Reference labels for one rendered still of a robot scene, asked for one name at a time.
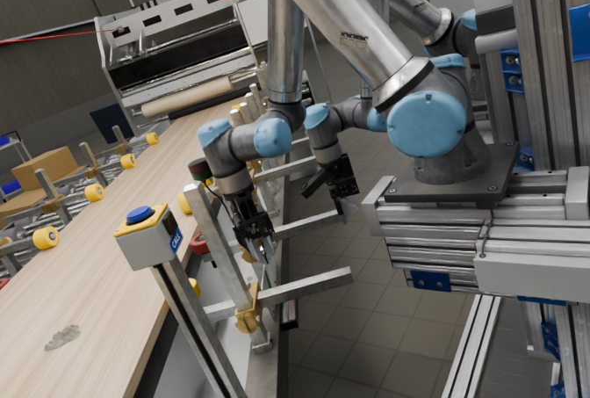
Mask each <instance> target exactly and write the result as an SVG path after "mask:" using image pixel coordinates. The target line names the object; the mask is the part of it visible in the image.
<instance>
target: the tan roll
mask: <svg viewBox="0 0 590 398"><path fill-rule="evenodd" d="M254 76H256V72H253V73H250V74H248V75H245V76H241V77H238V78H235V79H233V80H230V79H229V76H224V77H221V78H219V79H216V80H213V81H211V82H208V83H204V84H201V85H199V86H196V87H193V88H190V89H188V90H183V91H180V92H178V93H176V94H173V95H170V96H167V97H165V98H160V99H157V100H155V101H152V102H149V103H147V104H144V105H142V106H141V110H142V111H140V112H136V113H133V117H134V118H135V117H138V116H141V115H143V114H144V116H145V117H146V118H147V119H148V118H151V117H154V116H156V115H159V114H162V113H165V112H169V111H172V110H175V109H177V108H180V107H183V106H186V105H190V104H193V103H196V102H198V101H200V100H203V99H206V98H210V97H213V96H216V95H219V94H221V93H224V92H227V91H230V90H233V89H234V87H233V84H234V83H238V82H240V81H243V80H246V79H249V78H251V77H254Z"/></svg>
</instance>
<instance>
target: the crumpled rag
mask: <svg viewBox="0 0 590 398"><path fill-rule="evenodd" d="M77 327H79V325H75V324H69V325H68V326H66V327H65V328H64V330H63V331H62V332H60V331H58V332H57V333H56V334H53V338H52V340H51V341H49V342H48V343H47V344H46V345H45V346H44V349H45V351H49V350H52V349H55V348H59V346H61V345H62V344H65V343H66V342H69V341H72V340H73V339H75V338H77V337H78V336H79V334H80V333H81V332H82V330H81V329H78V328H77Z"/></svg>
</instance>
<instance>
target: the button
mask: <svg viewBox="0 0 590 398"><path fill-rule="evenodd" d="M151 212H152V208H151V206H141V207H138V208H136V209H134V210H132V212H130V213H129V214H128V215H127V216H126V220H127V222H130V223H135V222H138V221H142V220H144V219H145V218H147V217H148V216H149V215H150V214H151Z"/></svg>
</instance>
